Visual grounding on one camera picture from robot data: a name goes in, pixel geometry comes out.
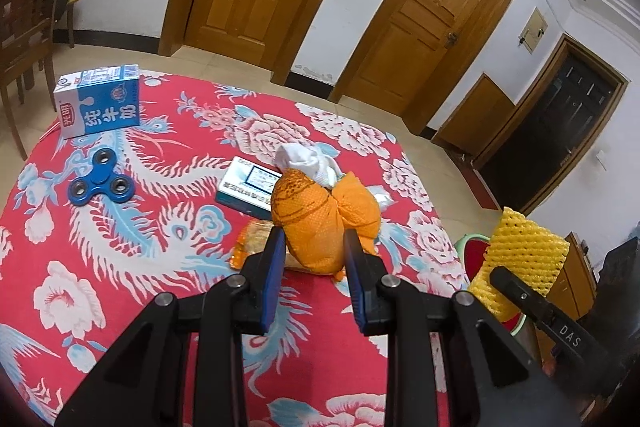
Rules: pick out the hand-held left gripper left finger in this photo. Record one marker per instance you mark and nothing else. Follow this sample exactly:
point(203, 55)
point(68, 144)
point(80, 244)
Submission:
point(272, 287)

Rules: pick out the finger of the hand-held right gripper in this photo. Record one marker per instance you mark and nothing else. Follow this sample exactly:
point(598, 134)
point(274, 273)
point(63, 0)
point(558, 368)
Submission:
point(540, 307)

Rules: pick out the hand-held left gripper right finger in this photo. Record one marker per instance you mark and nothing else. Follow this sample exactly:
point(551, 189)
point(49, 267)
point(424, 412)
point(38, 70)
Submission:
point(356, 292)

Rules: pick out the orange clear snack wrapper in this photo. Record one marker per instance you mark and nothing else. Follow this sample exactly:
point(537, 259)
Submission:
point(250, 242)

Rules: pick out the yellow foam fruit net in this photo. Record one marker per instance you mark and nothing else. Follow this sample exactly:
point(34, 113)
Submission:
point(525, 242)

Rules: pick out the orange mesh bag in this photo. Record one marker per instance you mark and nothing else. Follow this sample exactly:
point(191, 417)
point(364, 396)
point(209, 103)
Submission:
point(320, 222)

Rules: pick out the red green plastic stool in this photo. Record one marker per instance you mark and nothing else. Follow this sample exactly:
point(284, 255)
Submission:
point(475, 257)

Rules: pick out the blue and white box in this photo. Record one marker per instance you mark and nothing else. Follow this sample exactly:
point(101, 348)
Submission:
point(245, 187)

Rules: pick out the white knotted cloth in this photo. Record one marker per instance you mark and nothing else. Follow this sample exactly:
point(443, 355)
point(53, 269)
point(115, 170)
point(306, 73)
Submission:
point(305, 162)

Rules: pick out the light wooden cabinet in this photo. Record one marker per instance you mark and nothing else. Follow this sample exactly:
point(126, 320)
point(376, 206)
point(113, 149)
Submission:
point(575, 282)

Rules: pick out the red floral tablecloth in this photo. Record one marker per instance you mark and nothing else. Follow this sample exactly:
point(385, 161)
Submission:
point(175, 257)

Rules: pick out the red door mat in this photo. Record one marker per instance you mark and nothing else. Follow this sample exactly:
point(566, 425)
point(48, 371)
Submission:
point(475, 179)

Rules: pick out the blue fidget spinner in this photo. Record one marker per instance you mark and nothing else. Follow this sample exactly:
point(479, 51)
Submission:
point(102, 179)

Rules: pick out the blue and white milk carton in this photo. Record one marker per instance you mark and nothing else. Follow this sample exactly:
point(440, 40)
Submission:
point(100, 107)

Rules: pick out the wooden panel door with latch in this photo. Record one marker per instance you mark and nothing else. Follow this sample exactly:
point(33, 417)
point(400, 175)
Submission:
point(425, 32)

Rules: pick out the white wall switch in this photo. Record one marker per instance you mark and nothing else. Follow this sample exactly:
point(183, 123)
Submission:
point(602, 160)

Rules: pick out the dark door with wooden frame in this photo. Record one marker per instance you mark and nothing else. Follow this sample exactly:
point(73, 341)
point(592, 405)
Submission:
point(555, 122)

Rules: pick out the low wooden wall panel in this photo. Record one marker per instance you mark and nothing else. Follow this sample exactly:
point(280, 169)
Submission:
point(475, 117)

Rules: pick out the cream wall meter box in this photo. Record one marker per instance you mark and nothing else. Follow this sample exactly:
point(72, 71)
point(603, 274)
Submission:
point(533, 30)

